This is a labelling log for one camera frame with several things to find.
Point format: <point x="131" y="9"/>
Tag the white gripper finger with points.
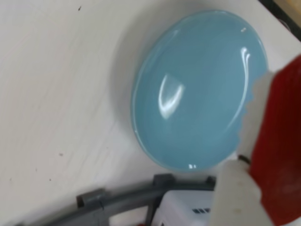
<point x="235" y="197"/>

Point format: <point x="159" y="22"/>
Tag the round blue dish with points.
<point x="200" y="94"/>

